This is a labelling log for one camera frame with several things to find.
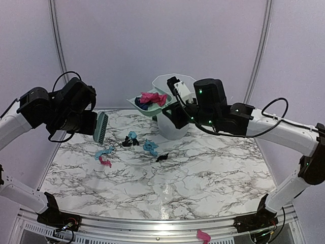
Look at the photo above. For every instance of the green plastic dustpan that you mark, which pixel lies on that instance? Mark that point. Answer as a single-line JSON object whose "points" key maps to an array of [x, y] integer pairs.
{"points": [[153, 109]]}

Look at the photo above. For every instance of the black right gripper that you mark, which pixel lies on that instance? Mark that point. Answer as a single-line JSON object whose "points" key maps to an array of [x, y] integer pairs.
{"points": [[177, 119]]}

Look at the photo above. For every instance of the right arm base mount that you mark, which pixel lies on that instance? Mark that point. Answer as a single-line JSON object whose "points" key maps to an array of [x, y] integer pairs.
{"points": [[262, 218]]}

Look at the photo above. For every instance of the green hand brush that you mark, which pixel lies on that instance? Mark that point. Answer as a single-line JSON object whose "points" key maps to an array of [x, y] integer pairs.
{"points": [[101, 125]]}

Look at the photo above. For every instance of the pink scrap on rail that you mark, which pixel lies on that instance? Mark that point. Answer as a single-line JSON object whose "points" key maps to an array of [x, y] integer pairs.
{"points": [[203, 236]]}

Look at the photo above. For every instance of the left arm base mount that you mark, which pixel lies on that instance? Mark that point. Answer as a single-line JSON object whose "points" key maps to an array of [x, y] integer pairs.
{"points": [[54, 217]]}

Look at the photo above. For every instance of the aluminium front frame rail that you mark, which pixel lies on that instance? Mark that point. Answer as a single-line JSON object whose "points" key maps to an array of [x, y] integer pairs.
{"points": [[95, 229]]}

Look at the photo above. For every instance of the navy blue paper scrap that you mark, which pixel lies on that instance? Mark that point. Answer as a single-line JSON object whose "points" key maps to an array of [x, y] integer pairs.
{"points": [[143, 106]]}

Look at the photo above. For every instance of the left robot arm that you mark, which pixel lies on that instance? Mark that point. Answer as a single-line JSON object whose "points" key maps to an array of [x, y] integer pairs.
{"points": [[70, 109]]}

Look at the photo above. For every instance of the blue twisted paper scrap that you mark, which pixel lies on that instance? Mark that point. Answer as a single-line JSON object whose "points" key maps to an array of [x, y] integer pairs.
{"points": [[150, 146]]}

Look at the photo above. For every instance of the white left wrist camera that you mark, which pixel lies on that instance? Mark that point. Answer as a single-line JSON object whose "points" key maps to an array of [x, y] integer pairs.
{"points": [[178, 87]]}

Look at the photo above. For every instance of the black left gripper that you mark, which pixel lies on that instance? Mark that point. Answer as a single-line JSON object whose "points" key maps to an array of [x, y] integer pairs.
{"points": [[89, 129]]}

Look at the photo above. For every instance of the light blue paper scrap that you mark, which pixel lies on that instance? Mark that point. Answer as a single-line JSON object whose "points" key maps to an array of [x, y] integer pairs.
{"points": [[132, 135]]}

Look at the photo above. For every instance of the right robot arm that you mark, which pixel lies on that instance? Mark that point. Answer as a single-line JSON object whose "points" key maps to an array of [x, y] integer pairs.
{"points": [[209, 111]]}

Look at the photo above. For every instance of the large pink paper scrap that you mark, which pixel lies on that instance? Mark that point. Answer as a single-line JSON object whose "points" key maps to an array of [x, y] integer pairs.
{"points": [[159, 99]]}

